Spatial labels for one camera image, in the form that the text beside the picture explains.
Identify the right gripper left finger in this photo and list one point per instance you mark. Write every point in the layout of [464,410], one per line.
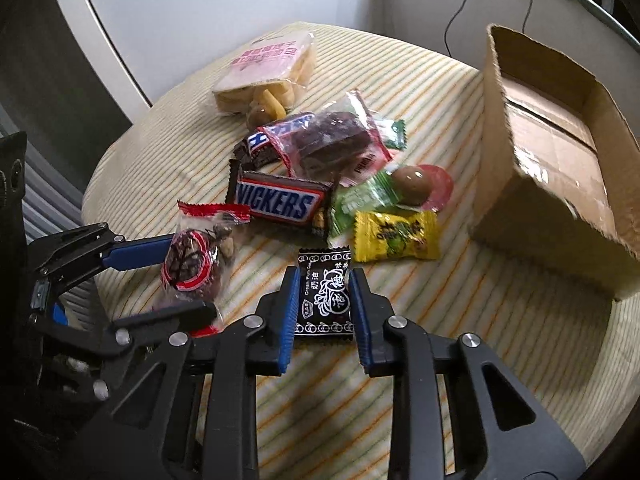
[189,410]

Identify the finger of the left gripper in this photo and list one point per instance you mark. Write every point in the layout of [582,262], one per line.
[81,253]
[123,334]

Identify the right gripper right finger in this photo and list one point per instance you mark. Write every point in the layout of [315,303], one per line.
[458,410]

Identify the red chocolate snack bag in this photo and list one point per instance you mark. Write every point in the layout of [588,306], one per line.
[201,253]

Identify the black plum candy packet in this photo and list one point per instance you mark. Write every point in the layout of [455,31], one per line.
[324,303]

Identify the Snickers bar english label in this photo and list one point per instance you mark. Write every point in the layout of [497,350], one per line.
[293,201]

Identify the yellow candy packet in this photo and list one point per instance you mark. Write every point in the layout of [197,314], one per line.
[381,236]

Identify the orange cup chocolate jelly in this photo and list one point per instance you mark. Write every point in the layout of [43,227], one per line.
[265,108]

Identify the pink cup chocolate jelly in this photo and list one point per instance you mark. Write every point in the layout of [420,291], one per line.
[421,187]

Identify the light green candy packet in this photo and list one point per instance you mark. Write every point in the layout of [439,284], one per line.
[373,194]

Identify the clear bag dark dates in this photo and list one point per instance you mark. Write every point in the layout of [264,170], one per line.
[340,143]

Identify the pink toast bread bag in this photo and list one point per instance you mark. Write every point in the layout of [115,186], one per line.
[281,64]

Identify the dark green mint packet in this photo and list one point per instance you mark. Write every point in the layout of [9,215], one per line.
[392,133]

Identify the Snickers bar chinese label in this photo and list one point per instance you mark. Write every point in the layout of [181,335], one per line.
[255,150]

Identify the brown cardboard box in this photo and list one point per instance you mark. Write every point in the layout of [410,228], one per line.
[559,167]

